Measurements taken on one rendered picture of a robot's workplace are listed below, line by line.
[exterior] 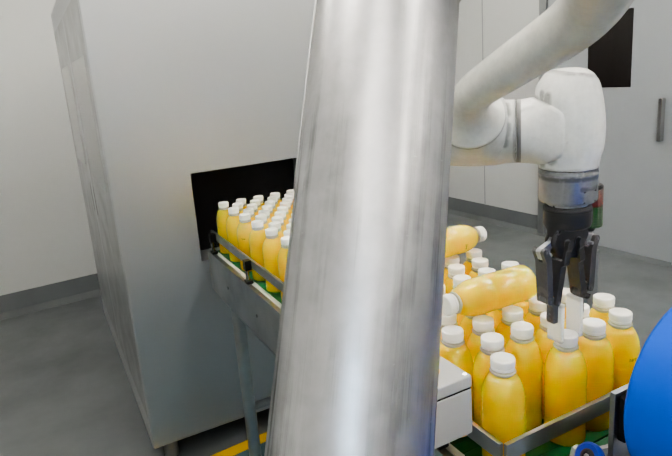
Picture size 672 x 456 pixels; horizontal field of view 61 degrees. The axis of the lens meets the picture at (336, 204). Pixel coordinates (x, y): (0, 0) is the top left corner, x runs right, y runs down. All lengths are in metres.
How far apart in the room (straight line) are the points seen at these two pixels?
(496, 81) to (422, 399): 0.50
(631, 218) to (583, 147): 3.96
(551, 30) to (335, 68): 0.36
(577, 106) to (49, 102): 4.11
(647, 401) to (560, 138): 0.38
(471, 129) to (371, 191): 0.56
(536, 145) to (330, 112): 0.61
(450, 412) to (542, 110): 0.47
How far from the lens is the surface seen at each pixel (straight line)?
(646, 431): 0.88
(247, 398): 2.36
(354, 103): 0.34
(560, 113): 0.92
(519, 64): 0.72
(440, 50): 0.38
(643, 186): 4.78
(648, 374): 0.86
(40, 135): 4.66
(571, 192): 0.95
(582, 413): 1.11
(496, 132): 0.90
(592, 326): 1.11
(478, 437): 1.04
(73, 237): 4.78
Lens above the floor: 1.57
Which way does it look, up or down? 13 degrees down
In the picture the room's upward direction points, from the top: 4 degrees counter-clockwise
